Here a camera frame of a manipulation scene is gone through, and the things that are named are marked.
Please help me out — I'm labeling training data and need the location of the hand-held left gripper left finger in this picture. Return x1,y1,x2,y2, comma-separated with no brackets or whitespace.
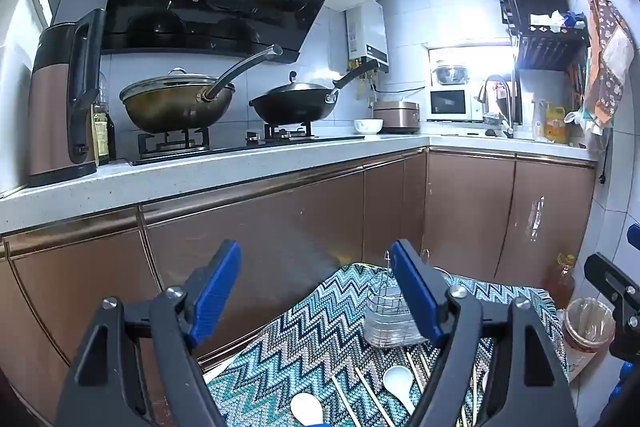
54,239,243,427

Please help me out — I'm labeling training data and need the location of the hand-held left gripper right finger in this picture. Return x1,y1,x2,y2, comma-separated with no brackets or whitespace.
390,239,581,427

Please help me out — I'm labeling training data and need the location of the wire utensil holder with cup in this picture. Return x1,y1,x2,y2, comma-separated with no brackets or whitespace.
362,249,451,349

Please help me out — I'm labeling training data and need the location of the amber oil bottle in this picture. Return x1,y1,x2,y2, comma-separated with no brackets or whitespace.
542,253,577,310

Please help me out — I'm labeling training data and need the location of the trash bin with bag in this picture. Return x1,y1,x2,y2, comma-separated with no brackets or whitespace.
562,298,617,383

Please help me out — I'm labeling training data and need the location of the white ceramic spoon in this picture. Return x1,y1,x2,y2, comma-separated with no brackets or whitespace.
382,366,417,415
290,393,325,425

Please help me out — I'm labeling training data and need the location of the zigzag knitted cloth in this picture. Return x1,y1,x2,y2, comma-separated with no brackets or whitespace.
205,261,571,427

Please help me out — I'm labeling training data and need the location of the black gas stove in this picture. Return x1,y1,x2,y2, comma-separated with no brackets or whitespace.
127,122,366,166

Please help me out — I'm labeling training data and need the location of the yellow detergent bottle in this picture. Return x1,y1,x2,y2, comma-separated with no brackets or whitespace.
542,102,568,144

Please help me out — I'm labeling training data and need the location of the white plastic bottle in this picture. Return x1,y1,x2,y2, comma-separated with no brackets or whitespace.
532,99,546,140

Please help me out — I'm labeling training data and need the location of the brown rice cooker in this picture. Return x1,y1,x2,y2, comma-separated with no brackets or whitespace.
372,100,421,135

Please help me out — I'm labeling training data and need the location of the bronze wok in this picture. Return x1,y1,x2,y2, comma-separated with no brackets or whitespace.
119,44,283,134

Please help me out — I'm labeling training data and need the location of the patterned hanging apron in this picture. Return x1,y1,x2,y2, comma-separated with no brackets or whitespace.
570,0,636,135

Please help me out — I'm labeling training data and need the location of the black wok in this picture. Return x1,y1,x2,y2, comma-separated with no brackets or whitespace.
249,59,378,124

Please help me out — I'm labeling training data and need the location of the dark oil bottle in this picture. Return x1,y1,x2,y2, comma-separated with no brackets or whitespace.
90,74,117,166

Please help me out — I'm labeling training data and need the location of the white microwave oven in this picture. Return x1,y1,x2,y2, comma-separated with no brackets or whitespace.
426,88,485,122

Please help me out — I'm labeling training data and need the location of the steel kitchen faucet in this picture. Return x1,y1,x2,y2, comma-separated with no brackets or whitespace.
477,74,516,138

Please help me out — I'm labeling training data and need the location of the glass wok lid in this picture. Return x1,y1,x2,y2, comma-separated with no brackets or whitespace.
120,67,222,102

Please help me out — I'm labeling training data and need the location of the black wok lid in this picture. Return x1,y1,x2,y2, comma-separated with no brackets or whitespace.
262,71,331,96

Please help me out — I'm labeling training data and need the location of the brown electric kettle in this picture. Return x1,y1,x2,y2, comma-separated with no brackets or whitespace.
27,8,107,188

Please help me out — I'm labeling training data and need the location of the white water heater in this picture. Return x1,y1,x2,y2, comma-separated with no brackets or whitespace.
345,1,391,75

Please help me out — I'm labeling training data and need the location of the white appliance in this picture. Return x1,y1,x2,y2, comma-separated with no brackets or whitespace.
0,0,53,198

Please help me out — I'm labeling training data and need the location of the black power cord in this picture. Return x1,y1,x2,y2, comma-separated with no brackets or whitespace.
597,129,609,186

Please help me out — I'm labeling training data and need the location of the black wall dish rack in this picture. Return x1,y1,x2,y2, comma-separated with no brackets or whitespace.
492,0,591,72

